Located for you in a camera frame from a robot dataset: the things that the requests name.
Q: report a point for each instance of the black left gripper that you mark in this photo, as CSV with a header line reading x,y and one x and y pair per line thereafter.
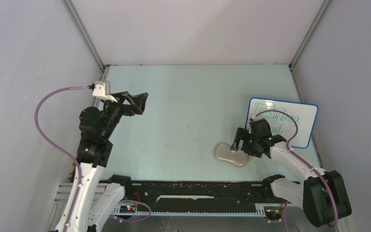
x,y
137,102

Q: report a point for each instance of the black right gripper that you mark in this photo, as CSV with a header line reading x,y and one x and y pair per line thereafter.
x,y
240,135

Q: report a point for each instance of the grey eraser sponge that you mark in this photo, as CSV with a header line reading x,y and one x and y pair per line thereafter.
x,y
223,153

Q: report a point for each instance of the blue framed small whiteboard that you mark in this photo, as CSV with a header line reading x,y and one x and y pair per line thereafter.
x,y
282,117

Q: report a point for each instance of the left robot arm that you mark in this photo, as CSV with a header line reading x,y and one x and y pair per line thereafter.
x,y
80,213

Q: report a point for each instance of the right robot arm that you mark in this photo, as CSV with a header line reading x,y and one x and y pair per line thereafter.
x,y
321,194

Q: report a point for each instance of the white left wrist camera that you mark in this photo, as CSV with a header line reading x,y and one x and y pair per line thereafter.
x,y
101,91

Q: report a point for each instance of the left aluminium frame post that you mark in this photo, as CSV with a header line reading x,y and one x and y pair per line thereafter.
x,y
79,24

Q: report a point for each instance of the aluminium frame post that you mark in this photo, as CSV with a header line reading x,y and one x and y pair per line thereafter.
x,y
79,24
305,41

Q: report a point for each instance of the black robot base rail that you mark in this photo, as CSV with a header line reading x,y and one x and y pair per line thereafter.
x,y
201,196

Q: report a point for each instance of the grey slotted cable duct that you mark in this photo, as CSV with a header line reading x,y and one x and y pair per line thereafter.
x,y
124,211

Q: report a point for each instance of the right aluminium frame post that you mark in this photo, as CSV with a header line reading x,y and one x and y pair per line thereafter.
x,y
305,41

